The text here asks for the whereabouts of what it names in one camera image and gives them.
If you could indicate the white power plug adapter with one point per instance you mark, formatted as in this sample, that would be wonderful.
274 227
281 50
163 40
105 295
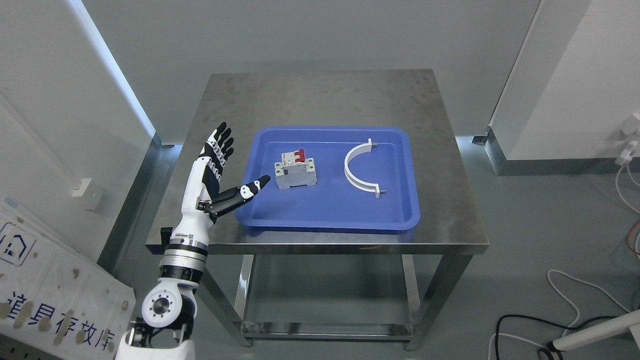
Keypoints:
631 130

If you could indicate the white curved pipe clamp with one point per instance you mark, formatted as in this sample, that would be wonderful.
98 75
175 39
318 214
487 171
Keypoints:
354 171

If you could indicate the white sign board with text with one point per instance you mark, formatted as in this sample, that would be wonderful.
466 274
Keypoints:
55 300

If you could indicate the blue plastic tray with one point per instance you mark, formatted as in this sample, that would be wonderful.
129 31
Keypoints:
332 204

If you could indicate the white tube stand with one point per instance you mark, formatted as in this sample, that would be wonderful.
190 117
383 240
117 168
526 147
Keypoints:
627 323

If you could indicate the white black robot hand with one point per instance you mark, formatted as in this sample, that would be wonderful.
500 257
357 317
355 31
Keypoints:
203 201

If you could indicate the grey circuit breaker red switch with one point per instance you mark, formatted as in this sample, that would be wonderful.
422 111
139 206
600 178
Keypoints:
294 169

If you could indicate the stainless steel table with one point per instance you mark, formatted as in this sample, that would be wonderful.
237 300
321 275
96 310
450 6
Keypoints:
434 254

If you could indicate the white wall socket box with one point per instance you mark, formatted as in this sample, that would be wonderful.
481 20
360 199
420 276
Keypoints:
88 193

